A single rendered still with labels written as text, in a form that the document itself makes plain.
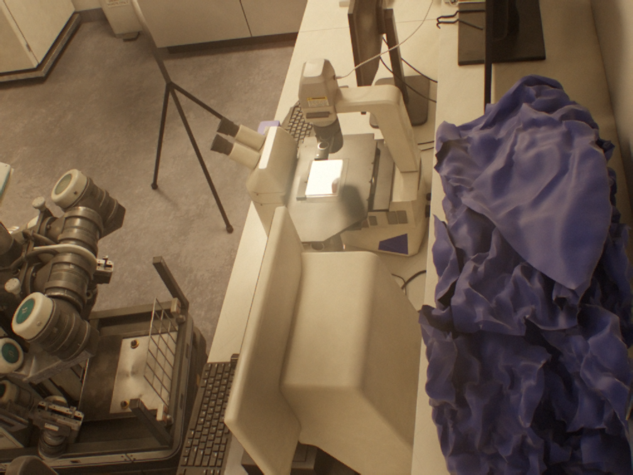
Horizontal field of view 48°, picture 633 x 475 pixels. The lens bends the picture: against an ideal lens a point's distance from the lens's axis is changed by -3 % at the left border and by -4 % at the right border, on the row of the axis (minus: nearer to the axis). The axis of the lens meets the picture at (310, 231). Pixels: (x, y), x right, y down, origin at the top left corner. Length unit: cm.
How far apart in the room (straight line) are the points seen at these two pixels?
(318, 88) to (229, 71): 252
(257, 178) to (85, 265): 53
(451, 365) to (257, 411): 33
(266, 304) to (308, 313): 9
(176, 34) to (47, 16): 99
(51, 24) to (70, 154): 114
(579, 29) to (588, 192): 75
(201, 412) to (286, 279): 64
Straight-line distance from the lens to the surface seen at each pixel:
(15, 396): 236
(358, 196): 190
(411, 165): 191
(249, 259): 212
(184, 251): 331
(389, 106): 178
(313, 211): 190
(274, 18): 417
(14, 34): 472
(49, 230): 218
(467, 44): 179
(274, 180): 192
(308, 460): 156
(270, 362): 122
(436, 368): 105
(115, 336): 271
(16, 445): 264
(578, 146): 125
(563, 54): 177
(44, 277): 206
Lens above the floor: 230
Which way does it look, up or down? 47 degrees down
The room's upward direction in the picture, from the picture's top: 19 degrees counter-clockwise
